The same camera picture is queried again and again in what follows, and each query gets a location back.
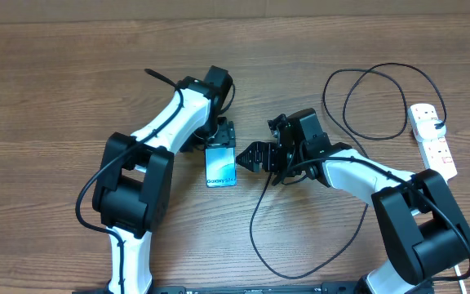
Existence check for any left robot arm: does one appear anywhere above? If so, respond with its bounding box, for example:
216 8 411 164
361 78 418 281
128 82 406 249
92 66 237 293

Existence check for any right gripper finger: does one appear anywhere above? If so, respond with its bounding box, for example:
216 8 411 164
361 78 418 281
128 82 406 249
236 141 265 162
239 157 262 172

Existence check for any blue Samsung Galaxy smartphone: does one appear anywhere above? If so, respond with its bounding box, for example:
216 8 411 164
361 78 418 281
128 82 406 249
205 147 237 188

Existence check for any white power strip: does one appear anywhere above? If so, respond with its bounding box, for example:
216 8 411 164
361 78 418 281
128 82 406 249
408 103 458 181

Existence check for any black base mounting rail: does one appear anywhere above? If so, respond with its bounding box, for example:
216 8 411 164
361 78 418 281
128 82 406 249
71 280 366 294

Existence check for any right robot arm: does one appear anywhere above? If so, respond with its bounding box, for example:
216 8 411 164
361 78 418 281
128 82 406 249
236 109 470 293

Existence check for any white power strip cord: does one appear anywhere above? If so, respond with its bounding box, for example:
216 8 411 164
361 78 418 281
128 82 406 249
453 264 468 294

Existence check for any white charger plug adapter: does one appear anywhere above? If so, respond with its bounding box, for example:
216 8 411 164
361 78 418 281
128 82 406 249
413 119 446 142

